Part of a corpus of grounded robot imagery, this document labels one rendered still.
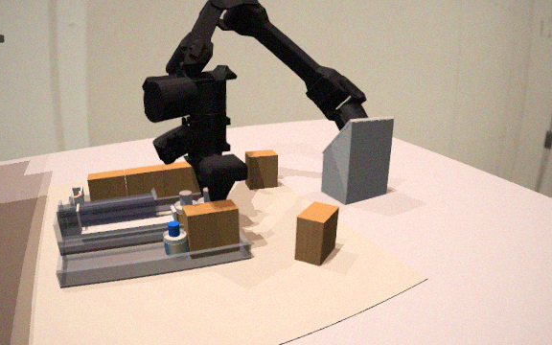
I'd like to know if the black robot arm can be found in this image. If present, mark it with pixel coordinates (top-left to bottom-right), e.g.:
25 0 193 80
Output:
142 0 368 165

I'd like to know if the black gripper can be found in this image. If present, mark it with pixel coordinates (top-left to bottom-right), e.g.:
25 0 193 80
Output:
184 110 248 201

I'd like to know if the grey jar with blue lid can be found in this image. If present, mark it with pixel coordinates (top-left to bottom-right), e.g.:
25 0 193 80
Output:
163 220 188 255

